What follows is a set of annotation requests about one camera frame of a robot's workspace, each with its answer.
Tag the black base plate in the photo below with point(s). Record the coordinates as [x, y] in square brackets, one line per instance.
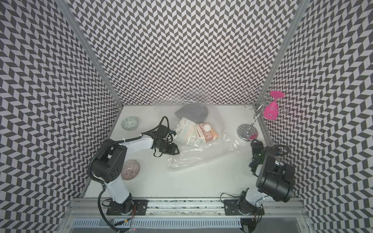
[128, 208]
[234, 207]

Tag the grey towel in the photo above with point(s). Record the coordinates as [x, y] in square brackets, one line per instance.
[195, 112]

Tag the pink plastic wine glass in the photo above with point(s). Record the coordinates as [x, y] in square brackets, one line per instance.
[272, 109]

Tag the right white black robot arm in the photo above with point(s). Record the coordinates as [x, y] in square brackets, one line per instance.
[275, 180]

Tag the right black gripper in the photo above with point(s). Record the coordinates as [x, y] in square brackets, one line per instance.
[254, 148]

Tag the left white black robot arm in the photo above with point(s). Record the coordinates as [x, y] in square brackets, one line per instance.
[106, 165]

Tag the chrome wire glass rack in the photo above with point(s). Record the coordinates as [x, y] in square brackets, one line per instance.
[248, 132]

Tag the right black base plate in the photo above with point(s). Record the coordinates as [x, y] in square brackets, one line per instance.
[234, 207]

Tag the aluminium mounting rail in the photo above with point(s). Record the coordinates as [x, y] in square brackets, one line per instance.
[191, 207]

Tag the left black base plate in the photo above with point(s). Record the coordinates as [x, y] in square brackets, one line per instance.
[128, 208]

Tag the clear plastic vacuum bag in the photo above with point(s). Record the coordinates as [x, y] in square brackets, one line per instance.
[189, 157]

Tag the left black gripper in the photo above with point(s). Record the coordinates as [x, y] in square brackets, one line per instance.
[173, 150]

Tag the green patterned small bowl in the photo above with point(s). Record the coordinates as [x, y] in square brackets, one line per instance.
[130, 123]

